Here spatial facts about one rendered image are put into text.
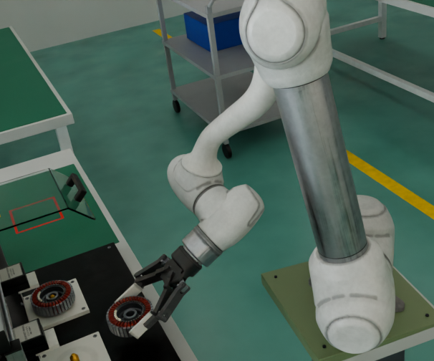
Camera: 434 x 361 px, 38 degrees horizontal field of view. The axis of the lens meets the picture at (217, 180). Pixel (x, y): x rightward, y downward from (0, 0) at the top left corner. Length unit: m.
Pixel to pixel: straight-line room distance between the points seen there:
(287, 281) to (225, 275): 1.31
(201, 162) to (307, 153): 0.44
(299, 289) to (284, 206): 1.76
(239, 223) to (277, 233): 1.72
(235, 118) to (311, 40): 0.41
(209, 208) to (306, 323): 0.36
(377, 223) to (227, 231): 0.34
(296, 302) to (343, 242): 0.40
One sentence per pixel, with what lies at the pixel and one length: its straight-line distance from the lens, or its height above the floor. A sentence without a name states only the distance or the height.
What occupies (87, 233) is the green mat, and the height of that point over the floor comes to 0.75.
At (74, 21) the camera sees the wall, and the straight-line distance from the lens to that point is 6.77.
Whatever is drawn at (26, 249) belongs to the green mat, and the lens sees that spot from 2.05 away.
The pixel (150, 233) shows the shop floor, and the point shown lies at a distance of 3.31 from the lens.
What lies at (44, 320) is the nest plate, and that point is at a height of 0.78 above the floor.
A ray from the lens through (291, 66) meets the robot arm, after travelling 1.03.
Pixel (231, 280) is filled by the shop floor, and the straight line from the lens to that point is 2.91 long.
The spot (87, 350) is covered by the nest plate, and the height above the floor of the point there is 0.78.
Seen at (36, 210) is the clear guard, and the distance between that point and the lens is 1.59.
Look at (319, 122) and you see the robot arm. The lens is 1.11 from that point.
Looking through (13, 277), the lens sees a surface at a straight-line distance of 1.64.
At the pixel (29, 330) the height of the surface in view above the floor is 0.92.
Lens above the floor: 1.84
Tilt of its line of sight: 30 degrees down
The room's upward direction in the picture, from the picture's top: 8 degrees counter-clockwise
